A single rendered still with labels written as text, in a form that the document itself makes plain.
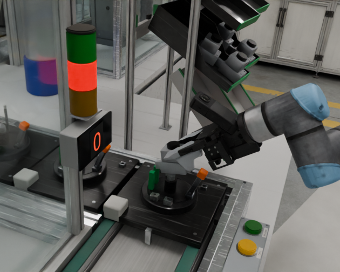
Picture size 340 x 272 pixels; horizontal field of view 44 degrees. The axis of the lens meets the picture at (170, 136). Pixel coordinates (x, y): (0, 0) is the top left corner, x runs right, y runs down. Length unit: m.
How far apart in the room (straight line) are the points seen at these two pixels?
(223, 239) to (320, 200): 0.46
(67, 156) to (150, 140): 0.75
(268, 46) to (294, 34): 0.30
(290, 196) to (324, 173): 2.01
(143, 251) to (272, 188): 0.52
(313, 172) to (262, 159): 0.65
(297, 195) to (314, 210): 1.57
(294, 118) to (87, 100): 0.38
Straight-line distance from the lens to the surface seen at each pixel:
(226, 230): 1.01
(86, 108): 0.76
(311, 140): 0.83
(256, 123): 0.85
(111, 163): 1.16
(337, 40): 4.87
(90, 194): 1.05
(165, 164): 0.98
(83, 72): 0.73
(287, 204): 2.77
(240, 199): 1.09
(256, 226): 1.00
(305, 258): 1.14
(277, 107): 0.83
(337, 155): 0.86
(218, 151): 0.90
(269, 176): 1.39
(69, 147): 0.77
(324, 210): 1.31
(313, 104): 0.82
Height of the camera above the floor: 1.61
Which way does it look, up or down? 29 degrees down
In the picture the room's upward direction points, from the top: 5 degrees clockwise
